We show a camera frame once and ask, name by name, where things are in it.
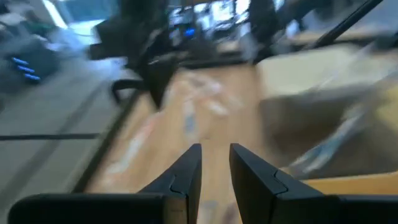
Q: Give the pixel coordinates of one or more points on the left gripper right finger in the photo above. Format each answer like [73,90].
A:
[258,193]

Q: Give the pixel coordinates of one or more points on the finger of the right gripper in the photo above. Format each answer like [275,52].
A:
[158,84]

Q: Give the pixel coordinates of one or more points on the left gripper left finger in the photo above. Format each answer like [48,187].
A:
[183,186]

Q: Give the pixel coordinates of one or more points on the grey translucent plastic bin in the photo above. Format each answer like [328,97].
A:
[295,124]

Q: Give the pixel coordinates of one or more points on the dark computer with blue lights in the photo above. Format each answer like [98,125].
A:
[31,62]

